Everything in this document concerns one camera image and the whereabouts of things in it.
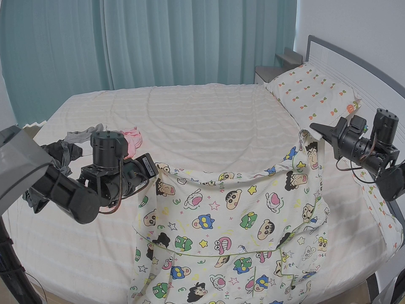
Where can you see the white printed pillow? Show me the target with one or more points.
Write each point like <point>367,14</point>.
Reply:
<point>313,97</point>

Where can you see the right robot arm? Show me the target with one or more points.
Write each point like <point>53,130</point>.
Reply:
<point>384,128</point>

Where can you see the light grey white garment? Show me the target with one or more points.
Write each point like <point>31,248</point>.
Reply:
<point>82,133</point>

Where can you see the blue-green curtain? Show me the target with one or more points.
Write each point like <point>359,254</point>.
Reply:
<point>158,36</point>

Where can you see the bed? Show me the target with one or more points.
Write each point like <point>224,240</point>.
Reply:
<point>205,122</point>

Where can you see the black garment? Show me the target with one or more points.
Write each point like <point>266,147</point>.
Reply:
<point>55,150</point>

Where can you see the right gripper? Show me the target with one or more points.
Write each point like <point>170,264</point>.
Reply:
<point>351,147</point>

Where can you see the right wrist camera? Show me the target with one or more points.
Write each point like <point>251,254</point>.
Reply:
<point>357,125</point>

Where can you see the white printed pyjama top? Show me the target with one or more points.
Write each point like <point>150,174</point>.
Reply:
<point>227,207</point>

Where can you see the grey bedside table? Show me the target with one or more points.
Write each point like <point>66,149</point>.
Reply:
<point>275,71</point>

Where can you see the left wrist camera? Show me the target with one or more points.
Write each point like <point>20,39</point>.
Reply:
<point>123,146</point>

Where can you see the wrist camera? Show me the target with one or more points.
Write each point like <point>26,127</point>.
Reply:
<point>357,125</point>
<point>123,146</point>

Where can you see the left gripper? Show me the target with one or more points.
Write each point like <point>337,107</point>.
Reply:
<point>133,176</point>

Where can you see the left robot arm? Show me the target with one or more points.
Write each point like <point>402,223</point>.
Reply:
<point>63,188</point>

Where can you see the pink garment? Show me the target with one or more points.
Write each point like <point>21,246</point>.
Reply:
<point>134,139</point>

